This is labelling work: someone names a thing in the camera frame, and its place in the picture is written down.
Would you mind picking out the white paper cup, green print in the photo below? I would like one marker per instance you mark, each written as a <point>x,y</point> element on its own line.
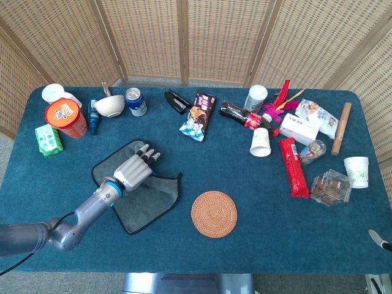
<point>356,171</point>
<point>260,141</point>

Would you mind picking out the round woven coaster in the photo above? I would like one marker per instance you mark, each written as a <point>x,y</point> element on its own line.
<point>214,213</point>

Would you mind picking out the bamboo folding screen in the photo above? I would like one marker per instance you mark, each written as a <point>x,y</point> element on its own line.
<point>153,36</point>

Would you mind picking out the blue table cloth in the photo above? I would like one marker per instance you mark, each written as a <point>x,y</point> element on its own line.
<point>260,229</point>

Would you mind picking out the red biscuit pack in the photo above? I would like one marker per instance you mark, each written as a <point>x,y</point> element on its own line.
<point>294,168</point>

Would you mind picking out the white green lidded cup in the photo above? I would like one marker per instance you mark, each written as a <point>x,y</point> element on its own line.
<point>255,95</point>

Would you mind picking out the white mug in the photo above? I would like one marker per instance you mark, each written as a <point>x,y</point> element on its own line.
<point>52,92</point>

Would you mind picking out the cola bottle with red label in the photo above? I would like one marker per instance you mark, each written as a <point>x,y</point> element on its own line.
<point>235,111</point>

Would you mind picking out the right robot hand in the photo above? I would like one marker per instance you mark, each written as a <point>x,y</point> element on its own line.
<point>379,240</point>

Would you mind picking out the wooden rolling pin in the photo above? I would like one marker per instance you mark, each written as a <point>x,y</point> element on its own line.
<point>341,128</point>

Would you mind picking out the red tub with orange lid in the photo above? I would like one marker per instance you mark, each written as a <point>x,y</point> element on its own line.
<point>62,111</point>

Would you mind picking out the clear plastic cookie box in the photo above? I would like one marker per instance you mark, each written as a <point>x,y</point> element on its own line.
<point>330,186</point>

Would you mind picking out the grey and blue cloth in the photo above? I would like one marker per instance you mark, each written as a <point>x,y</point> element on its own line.
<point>144,208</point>

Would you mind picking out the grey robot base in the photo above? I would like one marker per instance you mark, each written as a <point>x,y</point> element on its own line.
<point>183,283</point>

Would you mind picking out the colourful feather shuttlecock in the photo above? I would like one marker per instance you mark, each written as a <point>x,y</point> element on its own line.
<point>277,110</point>

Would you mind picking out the blue spray bottle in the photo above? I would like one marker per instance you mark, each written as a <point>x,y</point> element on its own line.
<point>93,121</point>

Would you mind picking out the white bowl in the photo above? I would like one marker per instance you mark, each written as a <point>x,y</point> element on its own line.
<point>108,105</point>

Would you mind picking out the blue white checked snack bag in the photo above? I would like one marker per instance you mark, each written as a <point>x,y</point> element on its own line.
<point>191,130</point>

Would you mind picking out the dark chocolate snack bag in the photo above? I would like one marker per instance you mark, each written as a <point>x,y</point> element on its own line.
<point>203,110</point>

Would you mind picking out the green tissue pack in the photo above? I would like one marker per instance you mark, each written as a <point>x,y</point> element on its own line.
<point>48,141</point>

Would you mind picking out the black stapler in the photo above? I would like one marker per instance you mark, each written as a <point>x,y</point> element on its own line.
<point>176,101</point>

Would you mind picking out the white metal frame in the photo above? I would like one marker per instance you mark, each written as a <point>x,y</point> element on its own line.
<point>382,284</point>

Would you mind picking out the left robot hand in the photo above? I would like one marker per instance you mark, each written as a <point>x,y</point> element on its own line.
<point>134,173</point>

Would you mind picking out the blue soda can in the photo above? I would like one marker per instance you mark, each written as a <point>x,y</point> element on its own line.
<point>136,104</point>

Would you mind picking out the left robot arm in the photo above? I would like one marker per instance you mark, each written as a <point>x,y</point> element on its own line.
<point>92,208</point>

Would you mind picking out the white carton box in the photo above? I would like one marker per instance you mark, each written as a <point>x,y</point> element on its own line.
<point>298,128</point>

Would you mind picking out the white printed snack bag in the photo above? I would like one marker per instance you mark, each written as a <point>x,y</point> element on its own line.
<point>321,118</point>

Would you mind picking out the clear plastic snack cup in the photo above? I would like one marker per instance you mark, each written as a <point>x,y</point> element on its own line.
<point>312,151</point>

